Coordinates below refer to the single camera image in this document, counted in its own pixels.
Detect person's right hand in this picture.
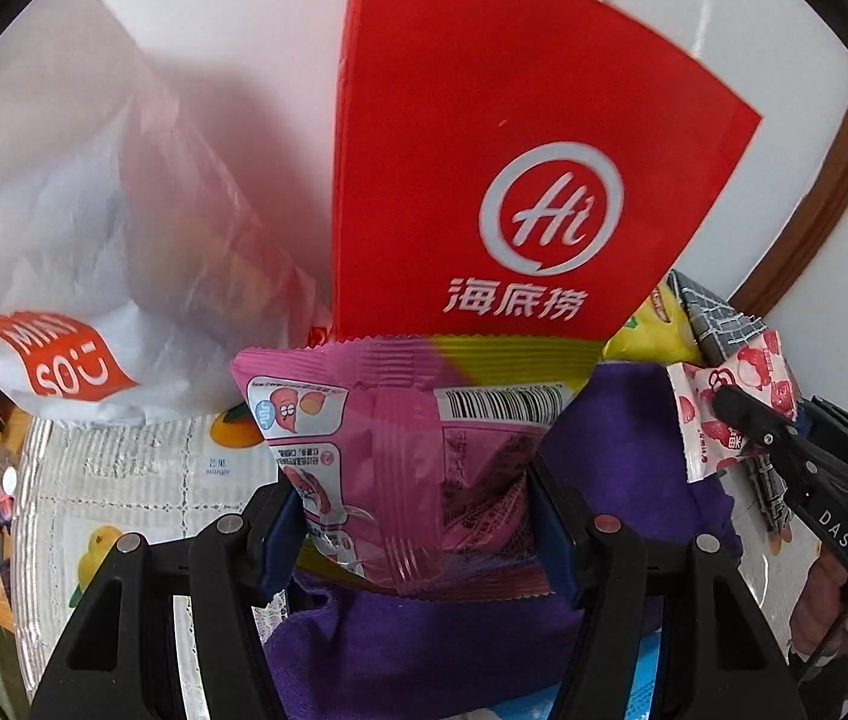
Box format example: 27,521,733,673
791,555,848,661

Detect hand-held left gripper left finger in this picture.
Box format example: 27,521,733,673
26,481,309,720

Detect pink and yellow snack packet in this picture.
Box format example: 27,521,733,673
231,336,601,602

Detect brown wooden door frame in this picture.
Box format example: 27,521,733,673
724,71,848,316

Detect white pink lychee candy packet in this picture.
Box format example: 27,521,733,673
666,328,801,482

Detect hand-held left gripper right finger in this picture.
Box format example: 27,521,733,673
525,457,807,720

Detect blue tissue pack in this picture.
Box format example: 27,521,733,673
484,630,665,720

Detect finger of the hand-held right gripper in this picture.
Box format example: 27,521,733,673
712,386,819,466

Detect yellow chip bag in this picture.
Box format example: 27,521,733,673
600,274,702,365

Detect purple towel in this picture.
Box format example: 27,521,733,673
263,360,744,720

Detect fruit printed tablecloth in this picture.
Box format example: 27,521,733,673
11,390,822,720

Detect grey checked fabric box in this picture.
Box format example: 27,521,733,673
667,268,796,533

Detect red paper bag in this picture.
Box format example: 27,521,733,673
330,0,764,342

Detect white plastic bag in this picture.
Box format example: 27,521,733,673
0,0,335,421

